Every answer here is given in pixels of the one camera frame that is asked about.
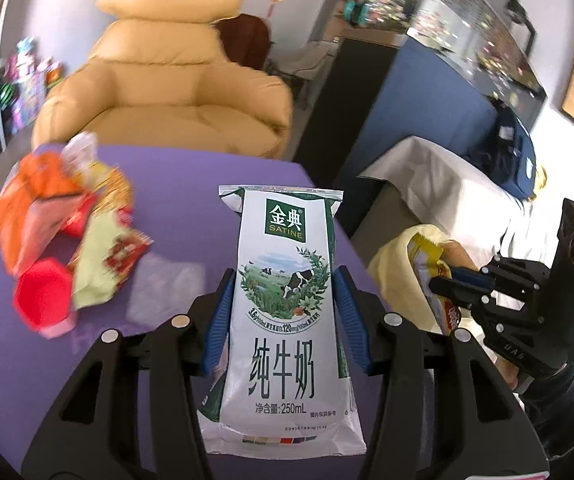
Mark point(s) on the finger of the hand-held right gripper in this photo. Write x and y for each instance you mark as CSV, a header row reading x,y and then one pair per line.
x,y
457,292
469,277

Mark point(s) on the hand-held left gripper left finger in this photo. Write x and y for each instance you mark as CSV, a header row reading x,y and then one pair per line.
x,y
219,310

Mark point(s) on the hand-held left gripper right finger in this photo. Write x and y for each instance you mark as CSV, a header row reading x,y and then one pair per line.
x,y
352,320

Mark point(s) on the yellow snack wrapper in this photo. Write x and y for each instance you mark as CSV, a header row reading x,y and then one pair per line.
x,y
424,260

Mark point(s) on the yellow trash bag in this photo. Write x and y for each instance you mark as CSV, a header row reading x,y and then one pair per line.
x,y
392,265

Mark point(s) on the white green milk pouch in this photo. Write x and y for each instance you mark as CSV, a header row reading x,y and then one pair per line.
x,y
282,240

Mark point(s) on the pink cartoon wrapper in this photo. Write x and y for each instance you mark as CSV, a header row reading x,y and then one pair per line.
x,y
52,230

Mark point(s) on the person's right forearm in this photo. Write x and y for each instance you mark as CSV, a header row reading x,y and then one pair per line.
x,y
567,420

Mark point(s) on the person's right hand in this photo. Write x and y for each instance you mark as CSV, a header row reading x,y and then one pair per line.
x,y
512,375

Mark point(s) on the clear plastic packaging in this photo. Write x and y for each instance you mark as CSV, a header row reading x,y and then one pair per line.
x,y
167,285

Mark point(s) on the white sofa cover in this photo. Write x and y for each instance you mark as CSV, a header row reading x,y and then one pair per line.
x,y
442,180

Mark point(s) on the yellow plush toy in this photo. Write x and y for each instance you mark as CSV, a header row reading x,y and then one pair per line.
x,y
541,182

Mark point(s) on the purple tablecloth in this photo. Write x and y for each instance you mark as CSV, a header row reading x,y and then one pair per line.
x,y
177,200

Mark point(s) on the navy blue backpack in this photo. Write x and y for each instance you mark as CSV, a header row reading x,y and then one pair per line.
x,y
512,155

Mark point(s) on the pale yellow bear snack packet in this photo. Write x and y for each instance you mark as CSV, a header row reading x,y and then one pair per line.
x,y
97,260

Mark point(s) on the red yellow snack packet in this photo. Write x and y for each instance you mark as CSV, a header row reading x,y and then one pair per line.
x,y
117,190

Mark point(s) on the blue cabinet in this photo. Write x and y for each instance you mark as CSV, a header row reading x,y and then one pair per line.
x,y
417,110

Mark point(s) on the red pink cup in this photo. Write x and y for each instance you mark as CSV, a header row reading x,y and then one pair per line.
x,y
42,295

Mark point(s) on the yellow leather armchair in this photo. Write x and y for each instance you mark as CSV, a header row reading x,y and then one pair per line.
x,y
167,125

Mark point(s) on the white crumpled plastic packaging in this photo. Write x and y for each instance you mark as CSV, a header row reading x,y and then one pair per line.
x,y
82,152

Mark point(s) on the orange plastic bag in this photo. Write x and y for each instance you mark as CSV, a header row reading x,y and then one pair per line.
x,y
32,180

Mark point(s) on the glass fish tank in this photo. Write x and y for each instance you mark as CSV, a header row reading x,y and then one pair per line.
x,y
467,20

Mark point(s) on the white dining chair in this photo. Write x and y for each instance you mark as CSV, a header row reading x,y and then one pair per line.
x,y
312,57

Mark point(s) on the brown chair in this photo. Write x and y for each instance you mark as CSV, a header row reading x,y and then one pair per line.
x,y
244,42

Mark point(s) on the teal plastic device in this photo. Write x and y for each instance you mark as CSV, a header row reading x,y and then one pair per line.
x,y
355,12

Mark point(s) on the pile of colourful toys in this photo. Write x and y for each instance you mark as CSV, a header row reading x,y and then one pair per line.
x,y
27,85

